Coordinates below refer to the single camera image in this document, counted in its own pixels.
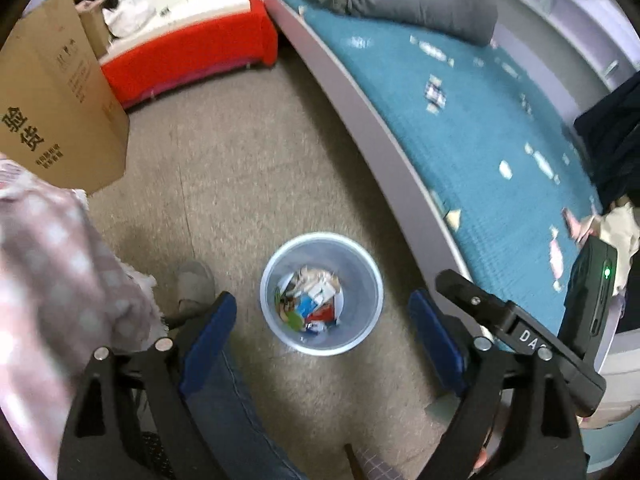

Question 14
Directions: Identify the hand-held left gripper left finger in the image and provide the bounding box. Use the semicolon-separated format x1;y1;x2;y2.
57;291;238;480

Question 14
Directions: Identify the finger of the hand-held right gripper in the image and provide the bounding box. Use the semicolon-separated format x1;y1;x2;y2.
435;270;516;350

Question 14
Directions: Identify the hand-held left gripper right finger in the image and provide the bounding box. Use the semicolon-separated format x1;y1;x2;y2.
407;289;587;480

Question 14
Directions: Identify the green wrapper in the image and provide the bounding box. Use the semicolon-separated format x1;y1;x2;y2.
277;287;301;328

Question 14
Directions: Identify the grey waste bin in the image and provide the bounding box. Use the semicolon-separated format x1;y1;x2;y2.
260;232;385;357

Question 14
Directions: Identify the person's leg in jeans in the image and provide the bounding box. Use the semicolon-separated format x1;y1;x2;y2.
182;350;306;480

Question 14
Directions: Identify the cream cloth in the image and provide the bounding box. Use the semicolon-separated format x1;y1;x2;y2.
562;200;640;291

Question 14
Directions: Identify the brown checked cloth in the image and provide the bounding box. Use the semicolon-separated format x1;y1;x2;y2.
345;442;406;480

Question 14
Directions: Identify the dark cloth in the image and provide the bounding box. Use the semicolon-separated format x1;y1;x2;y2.
572;67;640;211

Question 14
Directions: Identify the pink checked tablecloth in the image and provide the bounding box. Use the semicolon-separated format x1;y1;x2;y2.
0;155;166;456

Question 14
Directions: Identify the blue bedsheet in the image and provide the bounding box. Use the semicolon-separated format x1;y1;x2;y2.
260;0;606;321

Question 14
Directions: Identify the large cardboard box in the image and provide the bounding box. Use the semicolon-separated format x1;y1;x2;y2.
0;0;131;195

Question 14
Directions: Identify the red storage bench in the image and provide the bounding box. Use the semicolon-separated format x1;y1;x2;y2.
99;0;278;111

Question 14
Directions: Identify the white plastic bag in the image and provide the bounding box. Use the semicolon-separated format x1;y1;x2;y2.
102;0;156;38

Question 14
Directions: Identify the bunk bed frame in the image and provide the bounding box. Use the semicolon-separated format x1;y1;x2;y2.
260;0;640;476

